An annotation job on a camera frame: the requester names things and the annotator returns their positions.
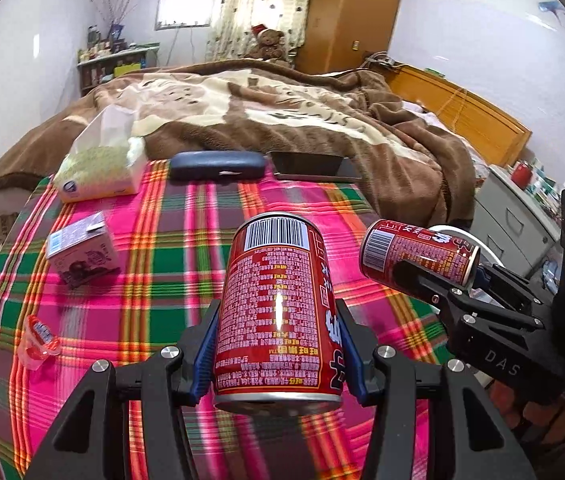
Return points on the black smartphone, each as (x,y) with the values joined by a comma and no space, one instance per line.
(312,165)

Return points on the grey drawer cabinet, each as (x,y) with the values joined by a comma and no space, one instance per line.
(507,210)

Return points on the decorative dry branches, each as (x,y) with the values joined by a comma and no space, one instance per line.
(115,10)

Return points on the brown patterned blanket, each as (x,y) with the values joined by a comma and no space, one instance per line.
(287,110)

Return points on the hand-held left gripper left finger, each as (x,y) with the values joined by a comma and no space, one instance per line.
(202,355)

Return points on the dark blue glasses case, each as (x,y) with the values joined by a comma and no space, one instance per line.
(217,165)

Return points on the pink green plaid sheet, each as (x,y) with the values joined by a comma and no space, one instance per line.
(162,240)

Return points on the wooden wardrobe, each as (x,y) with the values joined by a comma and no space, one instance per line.
(352,15)

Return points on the red jelly cup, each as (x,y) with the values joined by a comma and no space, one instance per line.
(40,342)

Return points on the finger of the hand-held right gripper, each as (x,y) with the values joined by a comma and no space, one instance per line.
(484,280)
(427,285)

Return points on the small milk carton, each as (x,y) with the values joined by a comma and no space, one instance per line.
(82,255)

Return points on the cluttered wall shelf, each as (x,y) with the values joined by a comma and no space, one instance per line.
(112,65)

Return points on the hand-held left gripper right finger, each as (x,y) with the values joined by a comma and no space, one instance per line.
(350,355)

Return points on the small window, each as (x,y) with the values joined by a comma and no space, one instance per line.
(185,7)

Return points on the wooden headboard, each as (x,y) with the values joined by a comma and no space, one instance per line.
(472,110)

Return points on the red bottle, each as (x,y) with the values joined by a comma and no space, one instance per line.
(522,175)

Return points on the brown teddy bear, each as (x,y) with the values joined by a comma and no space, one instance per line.
(267,42)

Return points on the red drink can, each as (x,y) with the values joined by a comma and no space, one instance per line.
(412,245)
(272,310)

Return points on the green tissue pack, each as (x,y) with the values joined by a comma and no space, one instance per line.
(97,170)

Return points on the person's right hand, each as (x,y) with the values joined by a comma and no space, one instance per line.
(532,415)

